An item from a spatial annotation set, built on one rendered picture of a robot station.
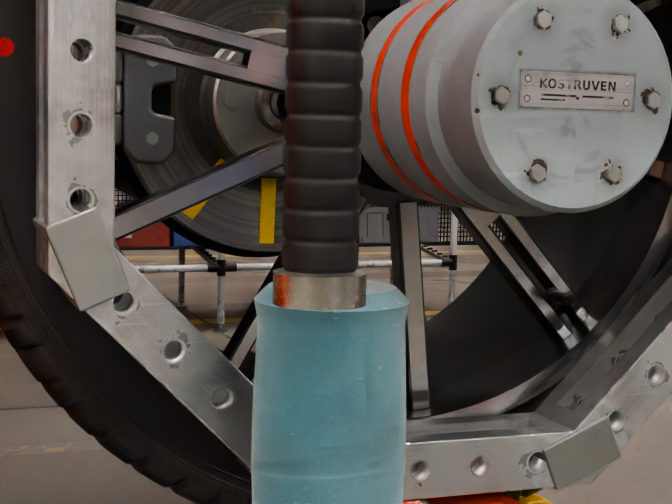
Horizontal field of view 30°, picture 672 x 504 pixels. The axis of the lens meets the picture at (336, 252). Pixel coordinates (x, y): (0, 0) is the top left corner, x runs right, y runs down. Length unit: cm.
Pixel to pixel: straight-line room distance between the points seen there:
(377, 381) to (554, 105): 18
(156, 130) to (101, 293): 53
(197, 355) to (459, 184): 20
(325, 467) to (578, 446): 27
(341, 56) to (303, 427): 22
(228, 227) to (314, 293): 78
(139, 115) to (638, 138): 66
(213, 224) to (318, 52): 78
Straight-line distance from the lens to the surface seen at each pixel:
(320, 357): 68
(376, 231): 511
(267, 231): 135
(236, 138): 129
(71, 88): 76
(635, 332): 97
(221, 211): 134
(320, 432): 69
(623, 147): 73
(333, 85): 57
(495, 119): 69
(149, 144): 128
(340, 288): 57
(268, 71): 90
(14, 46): 84
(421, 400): 97
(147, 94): 128
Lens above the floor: 84
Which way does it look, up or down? 6 degrees down
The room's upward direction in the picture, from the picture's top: 1 degrees clockwise
